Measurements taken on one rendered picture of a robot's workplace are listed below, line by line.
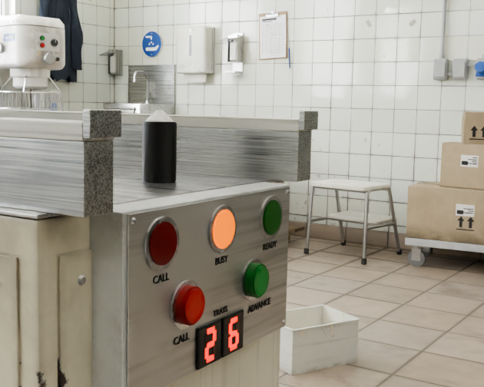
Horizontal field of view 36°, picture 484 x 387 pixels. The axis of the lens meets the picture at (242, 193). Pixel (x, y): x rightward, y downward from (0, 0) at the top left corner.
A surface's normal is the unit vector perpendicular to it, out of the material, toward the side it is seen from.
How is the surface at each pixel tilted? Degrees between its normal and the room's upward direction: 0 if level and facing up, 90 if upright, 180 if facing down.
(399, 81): 90
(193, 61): 90
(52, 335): 90
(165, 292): 90
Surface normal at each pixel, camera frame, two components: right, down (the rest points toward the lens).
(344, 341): 0.52, 0.11
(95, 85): 0.84, 0.08
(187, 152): -0.53, 0.09
